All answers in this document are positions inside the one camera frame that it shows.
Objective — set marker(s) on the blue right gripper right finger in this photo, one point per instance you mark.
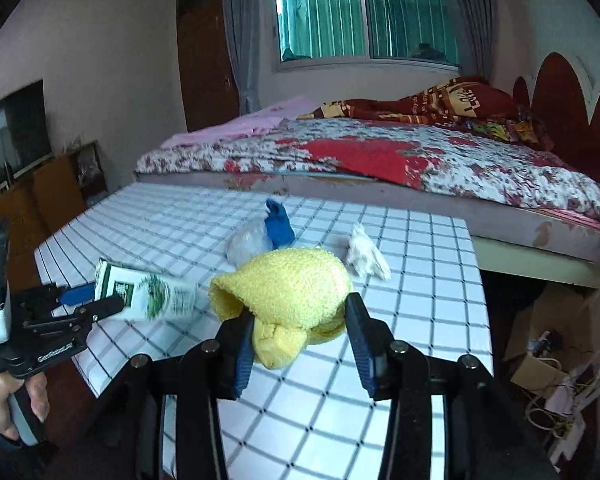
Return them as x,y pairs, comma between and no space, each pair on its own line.
370,341

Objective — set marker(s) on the white crumpled tissue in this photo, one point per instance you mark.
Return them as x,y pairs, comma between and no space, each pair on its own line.
364,257

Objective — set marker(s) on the white grid tablecloth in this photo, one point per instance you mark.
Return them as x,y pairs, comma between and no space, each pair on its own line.
311,419

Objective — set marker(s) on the window with green curtain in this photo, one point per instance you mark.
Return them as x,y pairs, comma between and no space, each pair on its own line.
321,31

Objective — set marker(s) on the clear plastic bag blue cap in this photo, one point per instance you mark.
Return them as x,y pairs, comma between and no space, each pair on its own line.
261,235

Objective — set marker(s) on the brown wooden door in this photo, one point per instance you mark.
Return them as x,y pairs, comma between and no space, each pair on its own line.
208,88

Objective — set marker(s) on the grey curtain left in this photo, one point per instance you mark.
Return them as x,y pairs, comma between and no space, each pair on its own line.
242,32

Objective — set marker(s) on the grey curtain right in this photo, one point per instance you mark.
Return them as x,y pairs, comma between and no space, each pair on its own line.
474,24

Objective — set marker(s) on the white wifi router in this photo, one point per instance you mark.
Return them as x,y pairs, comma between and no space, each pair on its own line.
568,402

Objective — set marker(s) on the black television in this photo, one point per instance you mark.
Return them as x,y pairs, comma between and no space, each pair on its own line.
24,140

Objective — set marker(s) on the red patterned blanket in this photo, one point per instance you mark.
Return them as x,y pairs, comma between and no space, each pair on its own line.
466,103

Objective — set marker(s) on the bed with floral cover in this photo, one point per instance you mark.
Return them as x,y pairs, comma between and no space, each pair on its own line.
518,200

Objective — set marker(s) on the cardboard box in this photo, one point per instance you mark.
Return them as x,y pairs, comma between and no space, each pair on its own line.
551,344

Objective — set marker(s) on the person's left hand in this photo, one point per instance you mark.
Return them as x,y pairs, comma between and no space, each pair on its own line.
36,389

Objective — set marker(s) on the grey curtain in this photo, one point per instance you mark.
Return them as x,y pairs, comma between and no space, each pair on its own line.
242,32
474,24

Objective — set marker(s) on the wooden tv cabinet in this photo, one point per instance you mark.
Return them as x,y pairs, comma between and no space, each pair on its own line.
42,201

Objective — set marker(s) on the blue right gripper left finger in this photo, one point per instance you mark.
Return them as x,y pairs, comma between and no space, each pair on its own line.
236,356

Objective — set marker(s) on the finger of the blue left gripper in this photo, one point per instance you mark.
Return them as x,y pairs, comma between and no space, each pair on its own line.
100,309
74,296

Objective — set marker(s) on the green white milk carton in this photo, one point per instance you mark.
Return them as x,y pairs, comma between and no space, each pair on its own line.
146,295

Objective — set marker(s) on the red white headboard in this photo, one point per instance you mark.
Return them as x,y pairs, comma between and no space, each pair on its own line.
568,107

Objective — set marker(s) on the yellow towel cloth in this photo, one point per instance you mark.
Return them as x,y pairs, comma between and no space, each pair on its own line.
296,296

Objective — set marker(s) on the pink sheet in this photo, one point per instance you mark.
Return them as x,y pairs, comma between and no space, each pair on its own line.
253,124

